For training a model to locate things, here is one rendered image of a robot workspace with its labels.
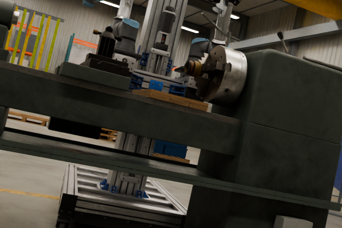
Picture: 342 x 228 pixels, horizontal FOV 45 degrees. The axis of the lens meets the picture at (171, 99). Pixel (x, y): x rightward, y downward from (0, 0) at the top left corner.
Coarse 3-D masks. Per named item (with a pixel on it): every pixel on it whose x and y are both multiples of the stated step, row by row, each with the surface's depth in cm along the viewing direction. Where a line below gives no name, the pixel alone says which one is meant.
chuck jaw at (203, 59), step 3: (204, 54) 228; (207, 54) 229; (201, 57) 226; (204, 57) 227; (207, 57) 228; (210, 57) 229; (198, 60) 223; (201, 60) 224; (204, 60) 225; (207, 60) 226; (210, 60) 227; (204, 63) 223; (207, 63) 224
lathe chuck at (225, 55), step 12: (216, 48) 224; (228, 48) 218; (216, 60) 221; (228, 60) 210; (240, 60) 214; (228, 72) 209; (240, 72) 211; (216, 84) 214; (228, 84) 210; (216, 96) 213; (228, 96) 214
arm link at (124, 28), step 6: (126, 18) 272; (120, 24) 277; (126, 24) 271; (132, 24) 271; (138, 24) 275; (120, 30) 274; (126, 30) 271; (132, 30) 272; (126, 36) 270; (132, 36) 272
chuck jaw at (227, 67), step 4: (204, 64) 215; (208, 64) 214; (212, 64) 213; (216, 64) 210; (220, 64) 210; (224, 64) 211; (228, 64) 210; (204, 68) 215; (208, 68) 213; (212, 68) 213; (216, 68) 209; (220, 68) 210; (224, 68) 209; (228, 68) 210; (204, 72) 217; (208, 72) 216; (212, 72) 215; (216, 72) 214
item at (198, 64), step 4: (188, 64) 220; (192, 64) 215; (196, 64) 216; (200, 64) 217; (184, 68) 221; (188, 68) 216; (192, 68) 215; (196, 68) 215; (200, 68) 216; (184, 72) 220; (188, 72) 216; (192, 72) 216; (196, 72) 216; (200, 72) 216; (192, 76) 219; (196, 76) 218
